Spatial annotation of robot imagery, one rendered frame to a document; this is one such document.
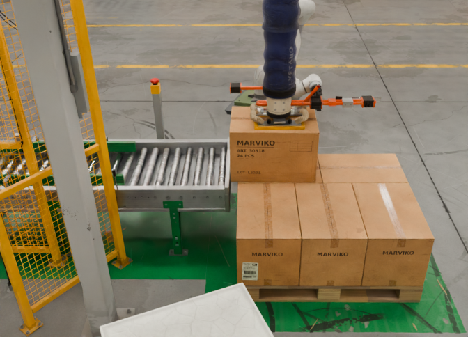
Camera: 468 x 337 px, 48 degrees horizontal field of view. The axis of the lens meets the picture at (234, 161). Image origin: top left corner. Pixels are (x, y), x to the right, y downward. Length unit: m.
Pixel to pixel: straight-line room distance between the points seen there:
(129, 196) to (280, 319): 1.30
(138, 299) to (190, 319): 1.56
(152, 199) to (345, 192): 1.32
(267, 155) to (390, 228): 0.93
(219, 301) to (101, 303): 1.22
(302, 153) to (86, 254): 1.56
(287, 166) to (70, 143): 1.60
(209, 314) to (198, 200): 1.57
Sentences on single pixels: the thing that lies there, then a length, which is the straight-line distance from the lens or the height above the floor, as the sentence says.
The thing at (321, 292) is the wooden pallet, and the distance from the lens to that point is 3.54.
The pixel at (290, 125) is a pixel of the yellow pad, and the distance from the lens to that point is 3.53.
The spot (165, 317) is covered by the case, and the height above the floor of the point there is 1.02.
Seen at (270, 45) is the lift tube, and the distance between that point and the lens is 3.36.
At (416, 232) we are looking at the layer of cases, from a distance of 3.41.
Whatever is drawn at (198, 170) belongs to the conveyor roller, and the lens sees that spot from 3.83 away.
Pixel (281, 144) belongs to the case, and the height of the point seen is 0.85.
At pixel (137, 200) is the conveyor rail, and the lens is 3.67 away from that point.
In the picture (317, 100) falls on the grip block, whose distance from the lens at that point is 3.60.
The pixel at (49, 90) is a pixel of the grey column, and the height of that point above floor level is 1.67.
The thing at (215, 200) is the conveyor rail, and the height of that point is 0.50.
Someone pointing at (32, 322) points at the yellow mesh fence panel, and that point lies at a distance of 3.66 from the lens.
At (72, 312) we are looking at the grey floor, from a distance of 3.70.
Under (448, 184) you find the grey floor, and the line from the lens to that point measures 4.95.
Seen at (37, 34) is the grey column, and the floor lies 1.92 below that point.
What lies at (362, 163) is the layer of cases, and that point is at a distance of 3.99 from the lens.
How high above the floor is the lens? 2.62
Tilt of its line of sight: 32 degrees down
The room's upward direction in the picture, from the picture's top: 1 degrees counter-clockwise
